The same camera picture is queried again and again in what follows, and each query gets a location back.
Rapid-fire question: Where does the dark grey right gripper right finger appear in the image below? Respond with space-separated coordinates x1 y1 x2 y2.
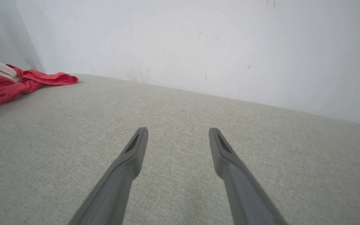
208 127 289 225

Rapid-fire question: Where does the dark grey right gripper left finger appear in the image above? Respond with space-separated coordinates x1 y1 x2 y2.
68 127 148 225

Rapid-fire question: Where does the grey fabric sofa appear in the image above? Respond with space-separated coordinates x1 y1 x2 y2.
0 74 360 225

